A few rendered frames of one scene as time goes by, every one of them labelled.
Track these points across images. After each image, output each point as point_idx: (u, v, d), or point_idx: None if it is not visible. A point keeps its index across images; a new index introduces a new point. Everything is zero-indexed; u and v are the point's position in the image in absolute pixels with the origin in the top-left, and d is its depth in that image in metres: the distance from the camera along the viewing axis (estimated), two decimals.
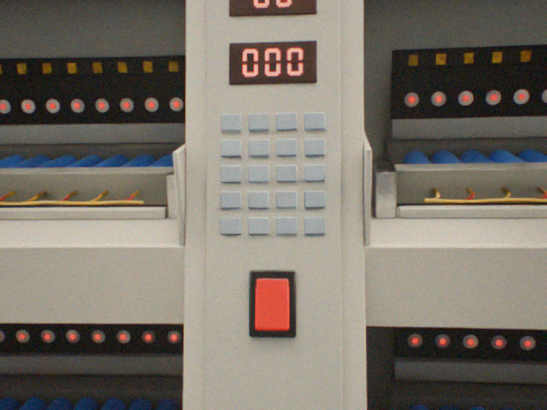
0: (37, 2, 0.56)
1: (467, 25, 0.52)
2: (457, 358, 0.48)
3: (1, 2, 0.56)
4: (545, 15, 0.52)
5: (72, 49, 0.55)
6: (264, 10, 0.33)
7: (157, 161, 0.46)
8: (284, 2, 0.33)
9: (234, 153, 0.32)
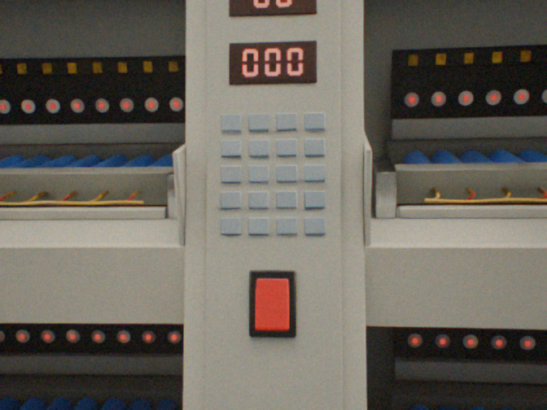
0: (37, 2, 0.56)
1: (467, 25, 0.52)
2: (457, 358, 0.48)
3: (1, 2, 0.56)
4: (545, 15, 0.52)
5: (72, 49, 0.55)
6: (264, 10, 0.33)
7: (157, 161, 0.46)
8: (284, 2, 0.33)
9: (234, 153, 0.32)
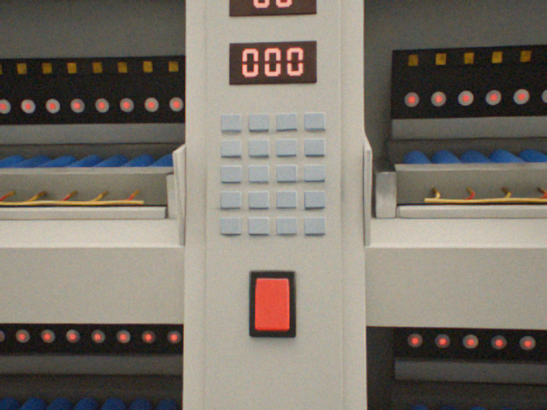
0: (37, 2, 0.56)
1: (467, 25, 0.52)
2: (457, 358, 0.48)
3: (1, 2, 0.56)
4: (545, 15, 0.52)
5: (72, 49, 0.55)
6: (264, 10, 0.33)
7: (157, 161, 0.46)
8: (284, 2, 0.33)
9: (234, 153, 0.32)
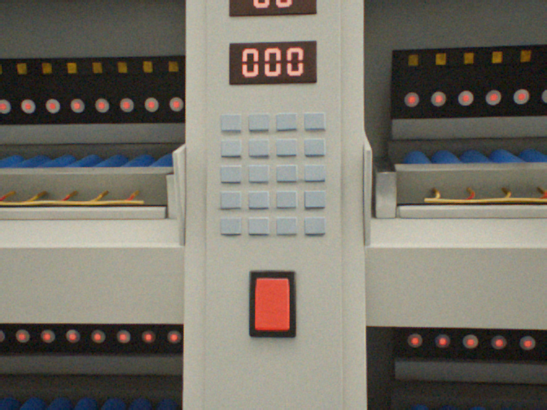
0: (37, 2, 0.56)
1: (467, 25, 0.52)
2: (457, 358, 0.48)
3: (1, 2, 0.56)
4: (545, 15, 0.52)
5: (72, 49, 0.55)
6: (264, 10, 0.33)
7: (157, 161, 0.46)
8: (284, 2, 0.33)
9: (234, 153, 0.32)
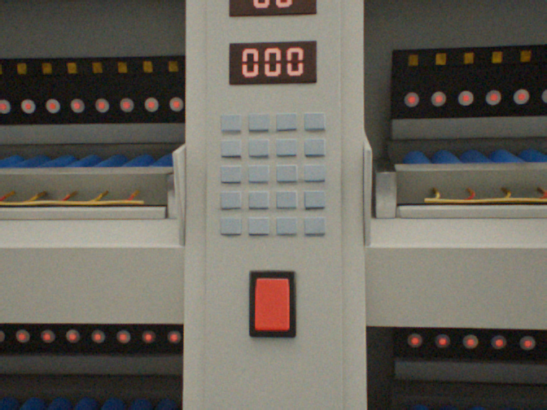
0: (37, 2, 0.56)
1: (467, 25, 0.52)
2: (457, 358, 0.48)
3: (1, 2, 0.56)
4: (545, 15, 0.52)
5: (72, 49, 0.55)
6: (264, 10, 0.33)
7: (157, 161, 0.46)
8: (284, 2, 0.33)
9: (234, 153, 0.32)
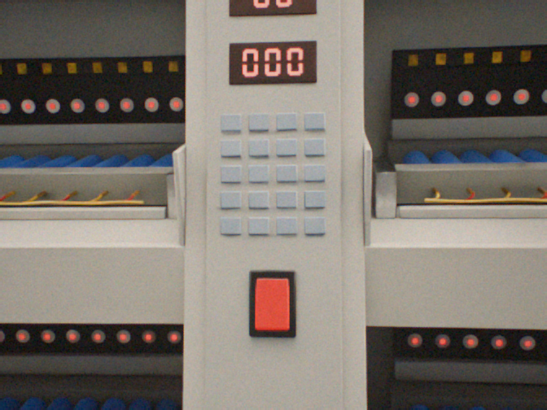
0: (37, 2, 0.56)
1: (467, 25, 0.52)
2: (457, 358, 0.48)
3: (1, 2, 0.56)
4: (545, 15, 0.52)
5: (72, 49, 0.55)
6: (264, 10, 0.33)
7: (157, 161, 0.46)
8: (284, 2, 0.33)
9: (234, 153, 0.32)
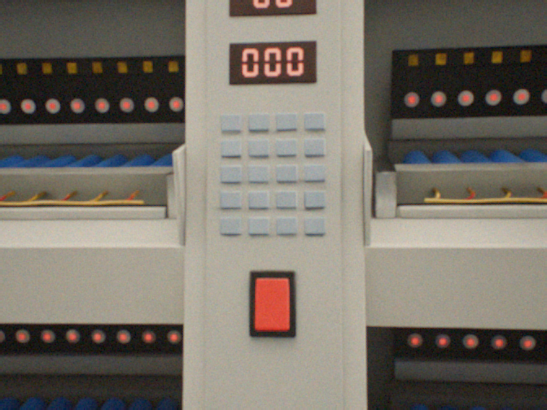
0: (37, 2, 0.56)
1: (467, 25, 0.52)
2: (457, 358, 0.48)
3: (1, 2, 0.56)
4: (545, 15, 0.52)
5: (72, 49, 0.55)
6: (264, 10, 0.33)
7: (157, 161, 0.46)
8: (284, 2, 0.33)
9: (234, 153, 0.32)
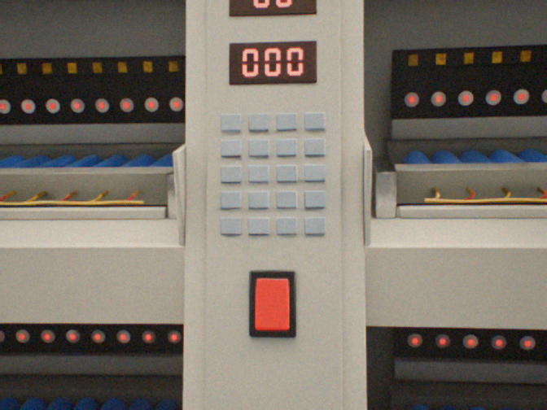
0: (37, 2, 0.56)
1: (467, 25, 0.52)
2: (457, 358, 0.48)
3: (1, 2, 0.56)
4: (545, 15, 0.52)
5: (72, 49, 0.55)
6: (264, 10, 0.33)
7: (157, 161, 0.46)
8: (284, 2, 0.33)
9: (234, 153, 0.32)
